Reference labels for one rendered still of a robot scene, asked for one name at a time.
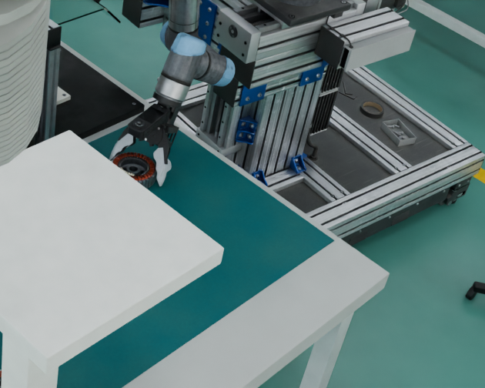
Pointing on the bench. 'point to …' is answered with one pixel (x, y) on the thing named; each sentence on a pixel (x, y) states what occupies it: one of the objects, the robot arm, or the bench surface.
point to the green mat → (283, 240)
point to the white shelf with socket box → (76, 255)
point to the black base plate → (89, 100)
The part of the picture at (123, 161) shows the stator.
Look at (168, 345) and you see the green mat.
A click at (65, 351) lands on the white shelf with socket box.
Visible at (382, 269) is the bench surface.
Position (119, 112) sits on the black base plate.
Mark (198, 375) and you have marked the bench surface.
